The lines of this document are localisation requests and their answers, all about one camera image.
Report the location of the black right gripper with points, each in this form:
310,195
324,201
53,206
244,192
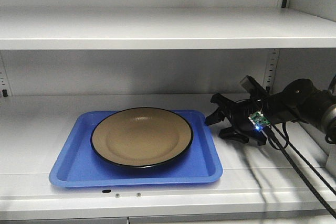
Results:
241,129

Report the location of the beige plate black rim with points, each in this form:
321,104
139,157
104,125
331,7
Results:
142,137

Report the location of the blue plastic tray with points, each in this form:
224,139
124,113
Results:
78,165

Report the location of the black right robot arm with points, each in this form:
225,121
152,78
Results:
300,101

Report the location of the upper white cabinet shelf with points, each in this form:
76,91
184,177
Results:
162,28

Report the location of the green circuit board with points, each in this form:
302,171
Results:
259,121

